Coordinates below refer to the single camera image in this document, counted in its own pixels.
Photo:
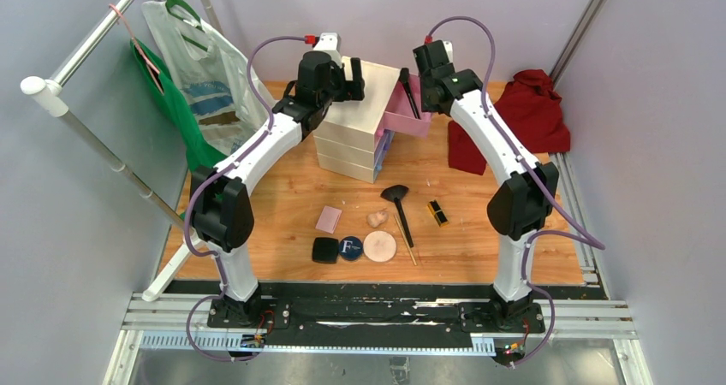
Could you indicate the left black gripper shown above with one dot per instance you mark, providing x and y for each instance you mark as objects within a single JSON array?
[{"x": 350, "y": 91}]

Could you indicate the white mini drawer cabinet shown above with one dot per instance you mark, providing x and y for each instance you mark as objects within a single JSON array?
[{"x": 352, "y": 139}]

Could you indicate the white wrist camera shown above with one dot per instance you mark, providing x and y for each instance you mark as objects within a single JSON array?
[
  {"x": 448, "y": 47},
  {"x": 330, "y": 43}
]

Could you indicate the pink square pad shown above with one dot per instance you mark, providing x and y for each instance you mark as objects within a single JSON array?
[{"x": 328, "y": 219}]

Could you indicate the green clothes hanger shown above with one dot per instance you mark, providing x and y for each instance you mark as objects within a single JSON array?
[{"x": 182, "y": 11}]

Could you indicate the thin gold brush handle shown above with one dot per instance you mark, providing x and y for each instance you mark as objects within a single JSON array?
[{"x": 405, "y": 241}]

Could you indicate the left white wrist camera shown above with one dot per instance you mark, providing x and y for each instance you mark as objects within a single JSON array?
[{"x": 330, "y": 43}]

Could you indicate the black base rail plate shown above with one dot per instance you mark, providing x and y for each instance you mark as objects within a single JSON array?
[{"x": 376, "y": 314}]

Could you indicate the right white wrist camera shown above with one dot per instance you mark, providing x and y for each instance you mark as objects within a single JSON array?
[{"x": 448, "y": 47}]

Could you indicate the red cloth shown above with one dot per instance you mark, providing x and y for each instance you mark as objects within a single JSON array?
[{"x": 531, "y": 108}]

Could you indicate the black fan makeup brush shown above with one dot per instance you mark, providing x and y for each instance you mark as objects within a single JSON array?
[{"x": 396, "y": 195}]

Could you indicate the pink clothes hanger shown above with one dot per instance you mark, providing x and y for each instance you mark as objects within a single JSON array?
[{"x": 151, "y": 68}]

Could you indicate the black square compact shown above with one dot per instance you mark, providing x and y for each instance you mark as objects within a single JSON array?
[{"x": 325, "y": 250}]

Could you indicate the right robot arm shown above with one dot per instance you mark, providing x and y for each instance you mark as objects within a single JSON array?
[{"x": 520, "y": 206}]

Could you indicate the black gold lipstick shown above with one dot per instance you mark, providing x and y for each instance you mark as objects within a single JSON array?
[{"x": 437, "y": 213}]

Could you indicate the metal clothes rack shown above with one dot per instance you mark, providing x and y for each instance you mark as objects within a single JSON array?
[{"x": 72, "y": 229}]

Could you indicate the round beige powder puff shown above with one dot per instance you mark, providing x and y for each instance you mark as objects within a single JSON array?
[{"x": 379, "y": 246}]

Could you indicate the beige makeup sponge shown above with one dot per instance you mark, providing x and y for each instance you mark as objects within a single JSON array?
[{"x": 377, "y": 218}]

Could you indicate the round navy compact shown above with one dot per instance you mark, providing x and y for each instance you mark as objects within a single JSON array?
[{"x": 350, "y": 248}]

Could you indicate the green cloth bag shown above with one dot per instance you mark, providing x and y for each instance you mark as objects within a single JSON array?
[{"x": 174, "y": 107}]

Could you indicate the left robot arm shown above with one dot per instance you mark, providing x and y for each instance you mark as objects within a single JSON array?
[{"x": 221, "y": 212}]

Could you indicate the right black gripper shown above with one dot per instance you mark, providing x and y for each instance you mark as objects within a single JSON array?
[{"x": 426, "y": 107}]

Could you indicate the white plastic bag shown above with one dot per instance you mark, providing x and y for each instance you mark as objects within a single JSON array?
[{"x": 226, "y": 100}]

